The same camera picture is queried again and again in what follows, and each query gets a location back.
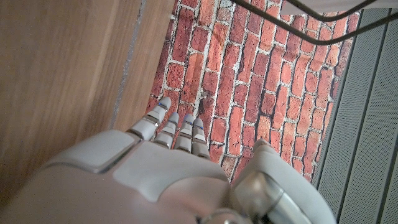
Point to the red brick print backdrop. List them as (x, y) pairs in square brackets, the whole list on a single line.
[(248, 77)]

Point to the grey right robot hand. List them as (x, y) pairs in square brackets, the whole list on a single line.
[(140, 186)]

